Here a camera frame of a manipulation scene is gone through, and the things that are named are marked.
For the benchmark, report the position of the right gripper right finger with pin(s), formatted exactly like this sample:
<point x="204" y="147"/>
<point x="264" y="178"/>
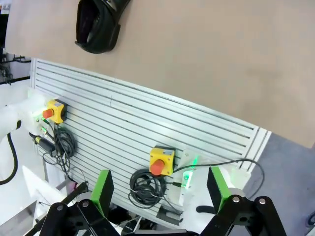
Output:
<point x="219" y="194"/>

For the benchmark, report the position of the slotted aluminium base plate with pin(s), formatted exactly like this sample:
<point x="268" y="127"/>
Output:
<point x="137" y="115"/>

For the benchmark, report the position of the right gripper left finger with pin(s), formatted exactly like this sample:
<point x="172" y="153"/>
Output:
<point x="103" y="194"/>

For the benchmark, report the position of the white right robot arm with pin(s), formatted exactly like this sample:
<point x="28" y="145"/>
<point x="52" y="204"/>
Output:
<point x="194" y="216"/>

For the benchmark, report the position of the yellow emergency stop button box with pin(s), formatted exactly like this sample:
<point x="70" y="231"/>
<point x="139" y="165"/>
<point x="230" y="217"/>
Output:
<point x="57" y="109"/>
<point x="163" y="153"/>

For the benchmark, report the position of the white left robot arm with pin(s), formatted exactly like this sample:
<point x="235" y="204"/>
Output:
<point x="12" y="115"/>

